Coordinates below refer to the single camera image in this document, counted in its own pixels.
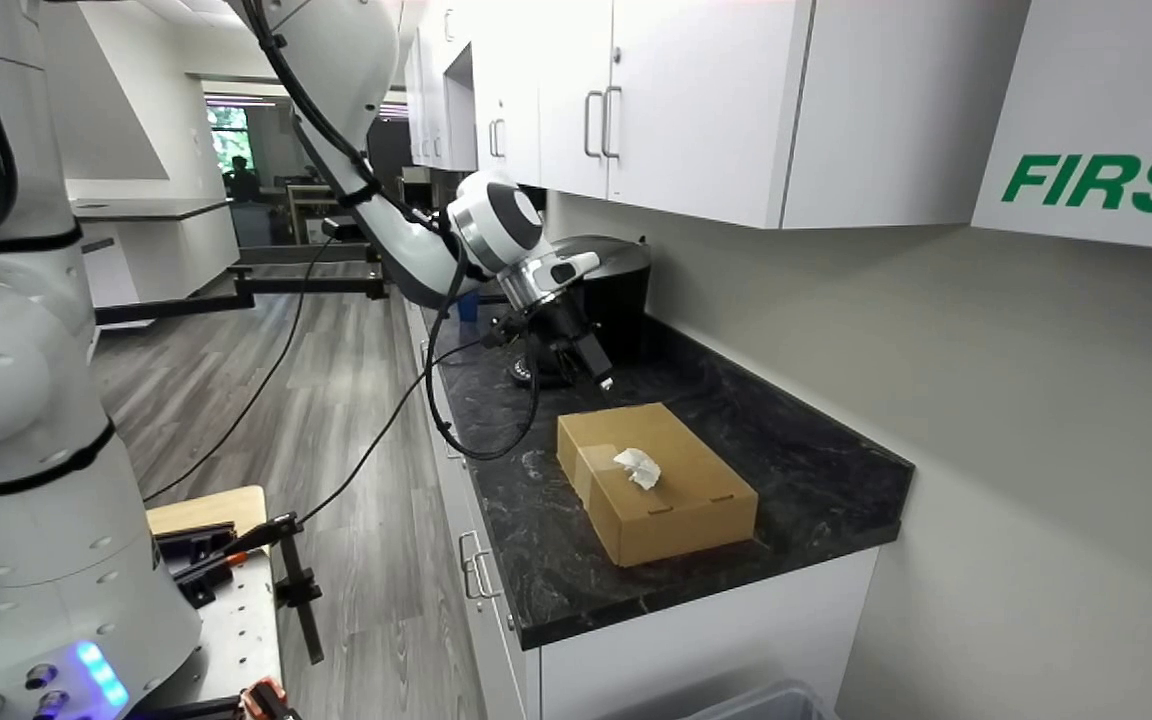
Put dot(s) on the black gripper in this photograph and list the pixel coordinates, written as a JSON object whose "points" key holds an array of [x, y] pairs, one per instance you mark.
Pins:
{"points": [[557, 314]]}

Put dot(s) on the white paper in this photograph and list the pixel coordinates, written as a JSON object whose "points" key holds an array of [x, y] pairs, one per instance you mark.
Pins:
{"points": [[643, 466]]}

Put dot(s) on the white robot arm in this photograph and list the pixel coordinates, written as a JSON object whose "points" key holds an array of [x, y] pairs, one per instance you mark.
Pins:
{"points": [[18, 402]]}

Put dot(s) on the brown cardboard box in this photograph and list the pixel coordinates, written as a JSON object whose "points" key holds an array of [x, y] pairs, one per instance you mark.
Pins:
{"points": [[681, 515]]}

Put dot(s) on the black countertop appliance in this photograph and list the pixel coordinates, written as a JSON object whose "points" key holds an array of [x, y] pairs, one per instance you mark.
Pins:
{"points": [[620, 285]]}

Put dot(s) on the wooden background table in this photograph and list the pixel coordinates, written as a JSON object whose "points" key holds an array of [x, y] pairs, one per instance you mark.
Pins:
{"points": [[320, 202]]}

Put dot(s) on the white base cabinet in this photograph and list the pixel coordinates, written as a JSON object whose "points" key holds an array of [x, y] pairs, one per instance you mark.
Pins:
{"points": [[681, 641]]}

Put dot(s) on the white upper cabinet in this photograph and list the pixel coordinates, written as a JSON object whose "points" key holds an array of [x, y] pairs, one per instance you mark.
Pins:
{"points": [[710, 104]]}

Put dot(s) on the black clamp stand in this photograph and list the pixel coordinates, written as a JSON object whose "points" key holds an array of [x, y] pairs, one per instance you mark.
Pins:
{"points": [[295, 584]]}

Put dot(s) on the wooden board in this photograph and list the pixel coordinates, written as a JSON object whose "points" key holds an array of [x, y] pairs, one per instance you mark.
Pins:
{"points": [[211, 510]]}

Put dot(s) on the white perforated table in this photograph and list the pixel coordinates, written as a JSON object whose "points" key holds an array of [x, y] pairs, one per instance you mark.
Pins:
{"points": [[241, 625]]}

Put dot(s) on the white island counter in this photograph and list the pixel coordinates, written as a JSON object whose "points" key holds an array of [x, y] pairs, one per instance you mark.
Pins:
{"points": [[162, 254]]}

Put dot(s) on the white first aid cabinet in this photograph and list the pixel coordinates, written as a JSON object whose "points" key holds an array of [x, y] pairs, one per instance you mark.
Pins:
{"points": [[1109, 83]]}

